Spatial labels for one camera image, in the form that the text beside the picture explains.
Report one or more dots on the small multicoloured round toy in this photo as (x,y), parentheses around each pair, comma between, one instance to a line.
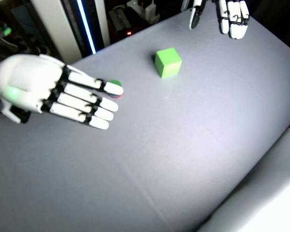
(115,82)

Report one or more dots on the green cube block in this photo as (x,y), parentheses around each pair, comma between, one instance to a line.
(168,64)

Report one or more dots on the white board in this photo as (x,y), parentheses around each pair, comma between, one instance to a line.
(268,193)

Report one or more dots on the white plastic device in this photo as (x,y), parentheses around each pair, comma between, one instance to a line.
(151,12)

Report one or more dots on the grey table cloth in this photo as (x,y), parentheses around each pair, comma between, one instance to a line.
(159,145)

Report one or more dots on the white column with light strip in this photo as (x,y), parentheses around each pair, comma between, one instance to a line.
(55,26)

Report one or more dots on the black box with red light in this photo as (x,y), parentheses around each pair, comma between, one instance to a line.
(125,33)

